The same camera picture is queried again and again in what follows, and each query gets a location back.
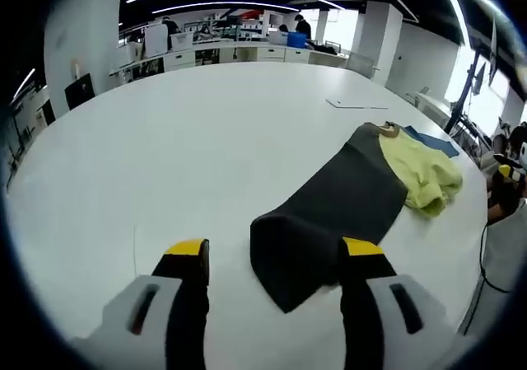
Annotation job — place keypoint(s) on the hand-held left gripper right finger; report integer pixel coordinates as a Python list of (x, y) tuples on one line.
[(379, 324)]

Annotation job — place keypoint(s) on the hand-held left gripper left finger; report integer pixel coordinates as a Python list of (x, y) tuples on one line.
[(123, 324)]

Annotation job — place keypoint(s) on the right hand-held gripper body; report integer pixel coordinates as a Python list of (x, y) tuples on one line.
[(523, 155)]

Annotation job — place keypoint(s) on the yellow black blue garment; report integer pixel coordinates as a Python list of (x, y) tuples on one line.
[(329, 205)]

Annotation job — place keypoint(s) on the white template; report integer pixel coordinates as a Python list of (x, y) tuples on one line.
[(354, 104)]

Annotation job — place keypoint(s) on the black monitor stand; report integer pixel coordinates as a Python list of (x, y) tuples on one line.
[(465, 94)]

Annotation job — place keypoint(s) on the grey mesh chair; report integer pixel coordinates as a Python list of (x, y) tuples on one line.
[(360, 64)]

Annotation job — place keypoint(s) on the black office chair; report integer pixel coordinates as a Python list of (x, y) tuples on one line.
[(80, 92)]

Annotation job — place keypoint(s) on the blue storage bin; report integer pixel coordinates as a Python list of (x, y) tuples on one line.
[(296, 40)]

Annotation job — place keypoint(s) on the white board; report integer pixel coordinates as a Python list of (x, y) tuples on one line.
[(155, 40)]

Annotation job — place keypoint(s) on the white storage box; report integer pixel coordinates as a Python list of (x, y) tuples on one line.
[(182, 40)]

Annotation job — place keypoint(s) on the white cabinet row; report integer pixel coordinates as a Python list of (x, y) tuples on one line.
[(247, 53)]

